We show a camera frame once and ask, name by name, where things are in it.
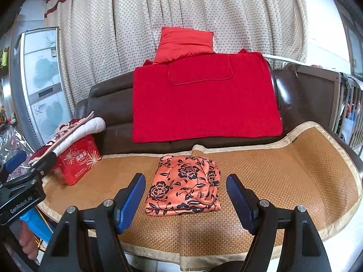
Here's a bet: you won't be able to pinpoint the folded patterned white blanket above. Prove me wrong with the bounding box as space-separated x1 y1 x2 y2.
28 112 95 165

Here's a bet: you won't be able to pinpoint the person's left hand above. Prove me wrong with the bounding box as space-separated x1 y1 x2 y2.
11 224 39 262

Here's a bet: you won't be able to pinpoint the clear plastic bags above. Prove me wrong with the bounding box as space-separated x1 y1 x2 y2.
0 119 37 176

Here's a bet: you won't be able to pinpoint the red pillow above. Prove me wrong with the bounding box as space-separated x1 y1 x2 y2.
153 26 216 64

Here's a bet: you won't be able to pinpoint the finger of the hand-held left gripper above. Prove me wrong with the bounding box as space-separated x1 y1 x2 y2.
0 150 28 183
6 152 59 189

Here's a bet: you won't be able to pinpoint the white quilted cloth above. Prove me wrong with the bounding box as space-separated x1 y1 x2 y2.
54 117 106 155

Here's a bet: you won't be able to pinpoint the silver refrigerator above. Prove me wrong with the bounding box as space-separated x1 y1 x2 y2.
11 27 74 136

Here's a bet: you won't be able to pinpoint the dark brown leather sofa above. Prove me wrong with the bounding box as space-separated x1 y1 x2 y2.
72 59 363 176

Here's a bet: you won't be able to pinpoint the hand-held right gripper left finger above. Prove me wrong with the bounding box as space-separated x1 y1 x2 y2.
38 173 146 272

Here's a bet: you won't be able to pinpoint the red tin box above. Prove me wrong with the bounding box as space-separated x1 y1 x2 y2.
54 135 103 187

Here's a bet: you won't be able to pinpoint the red blanket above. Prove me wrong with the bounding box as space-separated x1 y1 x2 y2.
132 49 284 143

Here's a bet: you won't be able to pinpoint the woven bamboo mat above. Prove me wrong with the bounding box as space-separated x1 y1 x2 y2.
37 121 361 272

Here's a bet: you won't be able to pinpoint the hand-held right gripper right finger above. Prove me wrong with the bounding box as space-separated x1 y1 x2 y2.
226 174 326 272

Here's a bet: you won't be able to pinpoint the beige dotted curtain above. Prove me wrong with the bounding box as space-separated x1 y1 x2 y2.
44 0 309 114

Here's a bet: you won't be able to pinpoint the pink floral garment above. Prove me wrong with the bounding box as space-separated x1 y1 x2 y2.
145 154 222 215

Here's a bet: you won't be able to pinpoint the window frame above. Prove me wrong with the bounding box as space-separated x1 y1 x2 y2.
339 6 363 77

